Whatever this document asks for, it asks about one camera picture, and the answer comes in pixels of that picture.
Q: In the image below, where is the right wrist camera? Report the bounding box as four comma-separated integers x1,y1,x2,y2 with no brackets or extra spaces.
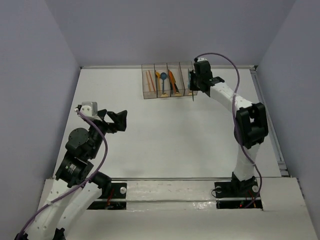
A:
194,57,207,63

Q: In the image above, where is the yellow orange spoon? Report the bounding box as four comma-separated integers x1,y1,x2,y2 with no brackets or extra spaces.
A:
155,71,161,91

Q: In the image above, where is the purple cable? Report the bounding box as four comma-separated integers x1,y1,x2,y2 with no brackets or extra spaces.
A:
16,109,109,238
193,52,262,208

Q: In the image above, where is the orange chopstick long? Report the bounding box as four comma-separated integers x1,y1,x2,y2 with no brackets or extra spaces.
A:
148,70,156,93

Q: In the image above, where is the blue spoon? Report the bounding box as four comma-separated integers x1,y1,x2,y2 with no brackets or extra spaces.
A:
160,72,167,95

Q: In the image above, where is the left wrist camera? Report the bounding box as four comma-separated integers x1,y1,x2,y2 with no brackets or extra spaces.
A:
74,101,98,118

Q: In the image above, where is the gold knife black handle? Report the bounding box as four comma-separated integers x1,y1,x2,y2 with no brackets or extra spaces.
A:
169,75,175,96
172,78,181,97

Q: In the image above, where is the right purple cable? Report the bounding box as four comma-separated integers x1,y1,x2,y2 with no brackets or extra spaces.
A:
193,52,262,208

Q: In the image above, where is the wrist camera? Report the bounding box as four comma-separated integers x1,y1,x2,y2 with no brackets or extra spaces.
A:
194,57,207,63
74,101,98,118

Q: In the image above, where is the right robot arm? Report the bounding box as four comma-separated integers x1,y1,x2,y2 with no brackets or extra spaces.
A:
189,58,269,199

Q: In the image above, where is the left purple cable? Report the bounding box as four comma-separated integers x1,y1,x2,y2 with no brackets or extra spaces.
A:
16,109,109,238

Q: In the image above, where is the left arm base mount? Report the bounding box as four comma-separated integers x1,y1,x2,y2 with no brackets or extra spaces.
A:
87,181,128,210

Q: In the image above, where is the yellow orange chopstick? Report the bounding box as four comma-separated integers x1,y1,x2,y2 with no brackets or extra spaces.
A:
145,71,151,92

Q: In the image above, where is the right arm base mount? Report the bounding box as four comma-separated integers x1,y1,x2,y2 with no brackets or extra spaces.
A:
211,181,263,210

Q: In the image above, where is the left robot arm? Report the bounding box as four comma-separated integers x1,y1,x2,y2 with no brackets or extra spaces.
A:
15,102,128,240

